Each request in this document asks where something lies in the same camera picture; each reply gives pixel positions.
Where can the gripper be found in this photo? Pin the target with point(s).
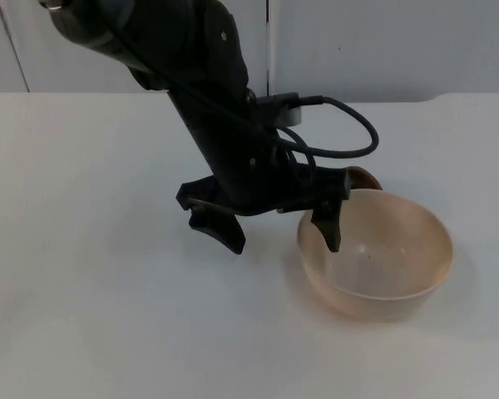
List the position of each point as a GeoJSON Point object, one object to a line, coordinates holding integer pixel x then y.
{"type": "Point", "coordinates": [233, 166]}

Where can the dark wooden cup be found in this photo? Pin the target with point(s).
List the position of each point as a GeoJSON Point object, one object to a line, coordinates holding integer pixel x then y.
{"type": "Point", "coordinates": [366, 178]}

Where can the pale wooden bowl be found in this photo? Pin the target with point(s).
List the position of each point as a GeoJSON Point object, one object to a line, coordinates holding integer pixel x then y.
{"type": "Point", "coordinates": [391, 270]}

